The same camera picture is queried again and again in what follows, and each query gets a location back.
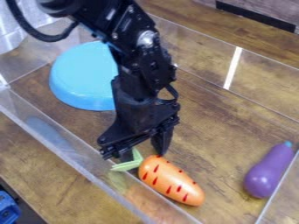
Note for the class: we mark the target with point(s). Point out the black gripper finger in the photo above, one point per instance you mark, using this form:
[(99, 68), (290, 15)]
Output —
[(125, 154), (160, 140)]

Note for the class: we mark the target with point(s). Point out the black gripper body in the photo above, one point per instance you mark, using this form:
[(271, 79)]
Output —
[(139, 120)]

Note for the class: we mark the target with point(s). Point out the orange toy carrot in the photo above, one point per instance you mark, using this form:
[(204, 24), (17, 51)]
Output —
[(165, 178)]

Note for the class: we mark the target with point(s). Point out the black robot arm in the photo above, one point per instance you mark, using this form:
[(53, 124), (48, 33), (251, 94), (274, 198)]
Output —
[(144, 97)]

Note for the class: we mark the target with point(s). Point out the blue upturned bowl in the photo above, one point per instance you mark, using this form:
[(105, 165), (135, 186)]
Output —
[(80, 77)]

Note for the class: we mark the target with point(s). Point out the clear acrylic tray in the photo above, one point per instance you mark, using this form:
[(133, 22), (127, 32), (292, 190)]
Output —
[(223, 135)]

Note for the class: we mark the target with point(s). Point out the purple toy eggplant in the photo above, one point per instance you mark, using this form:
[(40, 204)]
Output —
[(264, 174)]

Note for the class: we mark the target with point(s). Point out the blue object at corner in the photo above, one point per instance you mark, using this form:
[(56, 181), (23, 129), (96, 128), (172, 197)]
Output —
[(9, 210)]

